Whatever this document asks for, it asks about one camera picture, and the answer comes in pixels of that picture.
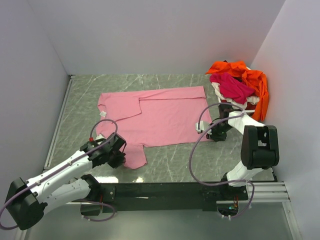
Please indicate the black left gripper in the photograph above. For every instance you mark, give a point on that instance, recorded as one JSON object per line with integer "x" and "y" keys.
{"x": 120, "y": 160}

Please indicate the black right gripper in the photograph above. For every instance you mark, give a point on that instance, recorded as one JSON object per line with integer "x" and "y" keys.
{"x": 215, "y": 137}

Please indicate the light pink t shirt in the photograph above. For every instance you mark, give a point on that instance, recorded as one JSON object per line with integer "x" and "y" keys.
{"x": 152, "y": 118}

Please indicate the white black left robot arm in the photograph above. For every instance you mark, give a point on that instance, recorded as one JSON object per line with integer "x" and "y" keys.
{"x": 28, "y": 201}

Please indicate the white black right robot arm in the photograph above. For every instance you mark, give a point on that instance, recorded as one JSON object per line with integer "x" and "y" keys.
{"x": 259, "y": 147}

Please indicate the white plastic laundry basket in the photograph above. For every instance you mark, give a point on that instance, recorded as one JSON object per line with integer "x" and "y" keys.
{"x": 252, "y": 99}

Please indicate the dark red t shirt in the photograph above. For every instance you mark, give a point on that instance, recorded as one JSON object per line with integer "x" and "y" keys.
{"x": 247, "y": 107}

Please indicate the magenta t shirt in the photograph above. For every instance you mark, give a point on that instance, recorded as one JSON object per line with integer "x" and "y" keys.
{"x": 231, "y": 88}

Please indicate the orange t shirt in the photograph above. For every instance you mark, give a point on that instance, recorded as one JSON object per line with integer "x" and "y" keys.
{"x": 252, "y": 78}

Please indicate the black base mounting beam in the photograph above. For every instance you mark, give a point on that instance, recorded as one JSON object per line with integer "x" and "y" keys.
{"x": 165, "y": 196}

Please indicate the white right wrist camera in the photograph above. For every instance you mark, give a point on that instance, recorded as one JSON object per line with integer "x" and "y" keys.
{"x": 201, "y": 126}

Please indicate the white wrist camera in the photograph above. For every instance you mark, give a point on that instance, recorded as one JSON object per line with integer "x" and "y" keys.
{"x": 97, "y": 138}
{"x": 201, "y": 126}

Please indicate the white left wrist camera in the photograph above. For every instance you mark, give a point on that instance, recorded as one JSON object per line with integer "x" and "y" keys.
{"x": 97, "y": 138}

